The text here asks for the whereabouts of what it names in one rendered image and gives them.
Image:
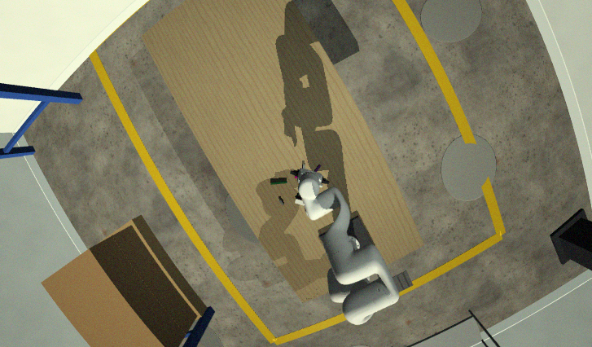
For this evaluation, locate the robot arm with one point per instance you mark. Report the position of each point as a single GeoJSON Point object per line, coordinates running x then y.
{"type": "Point", "coordinates": [351, 266]}

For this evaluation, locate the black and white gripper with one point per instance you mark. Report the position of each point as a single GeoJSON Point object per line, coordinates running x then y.
{"type": "Point", "coordinates": [301, 171]}

